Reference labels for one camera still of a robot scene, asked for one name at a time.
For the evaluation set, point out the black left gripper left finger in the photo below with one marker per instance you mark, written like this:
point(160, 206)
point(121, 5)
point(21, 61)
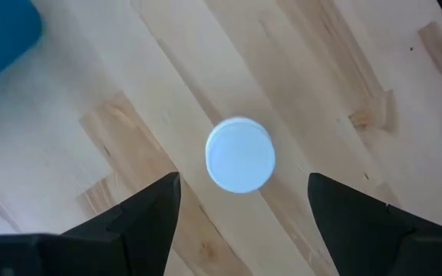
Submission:
point(136, 230)

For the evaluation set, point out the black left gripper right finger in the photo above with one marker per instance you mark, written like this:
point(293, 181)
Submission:
point(351, 226)

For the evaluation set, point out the white pill bottle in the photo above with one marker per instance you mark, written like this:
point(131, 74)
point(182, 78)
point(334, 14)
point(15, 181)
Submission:
point(240, 155)

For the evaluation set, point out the teal plastic basket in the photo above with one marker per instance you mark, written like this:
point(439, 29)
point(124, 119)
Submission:
point(2, 34)

